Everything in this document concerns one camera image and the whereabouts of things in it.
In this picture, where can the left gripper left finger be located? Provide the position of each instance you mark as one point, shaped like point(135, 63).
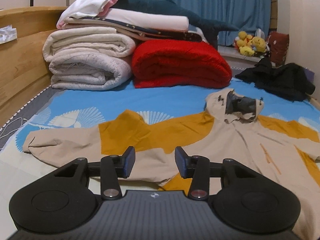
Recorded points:
point(112, 168)

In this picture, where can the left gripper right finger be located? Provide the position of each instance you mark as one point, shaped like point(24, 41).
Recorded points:
point(198, 169)

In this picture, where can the beige and mustard hooded jacket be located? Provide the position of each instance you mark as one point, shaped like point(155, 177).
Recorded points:
point(285, 152)

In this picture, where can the black clothes pile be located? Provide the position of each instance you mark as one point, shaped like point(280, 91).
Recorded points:
point(288, 81)

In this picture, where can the blue patterned bed sheet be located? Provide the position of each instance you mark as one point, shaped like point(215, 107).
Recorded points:
point(53, 108)

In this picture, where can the red folded blanket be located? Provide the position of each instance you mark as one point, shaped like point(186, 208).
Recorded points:
point(166, 63)

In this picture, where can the white folded quilt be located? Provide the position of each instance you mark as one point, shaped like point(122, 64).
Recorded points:
point(88, 58)

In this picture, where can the wooden headboard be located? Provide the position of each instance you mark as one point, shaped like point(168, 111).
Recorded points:
point(24, 73)

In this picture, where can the yellow plush toys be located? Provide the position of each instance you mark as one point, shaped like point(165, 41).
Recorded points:
point(250, 45)

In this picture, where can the dark patterned folded blanket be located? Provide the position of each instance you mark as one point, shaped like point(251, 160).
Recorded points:
point(131, 30)

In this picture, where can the purple box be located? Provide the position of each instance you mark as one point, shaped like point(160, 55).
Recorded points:
point(309, 74)

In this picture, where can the dark red cushion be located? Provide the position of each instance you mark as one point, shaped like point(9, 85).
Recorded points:
point(279, 45)

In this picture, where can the white and pink folded cloth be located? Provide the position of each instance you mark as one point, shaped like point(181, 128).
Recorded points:
point(85, 8)

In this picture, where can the dark teal shark plush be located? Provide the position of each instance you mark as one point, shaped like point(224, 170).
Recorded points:
point(210, 28)

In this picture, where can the blue curtain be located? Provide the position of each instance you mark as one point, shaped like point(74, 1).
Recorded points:
point(215, 7)

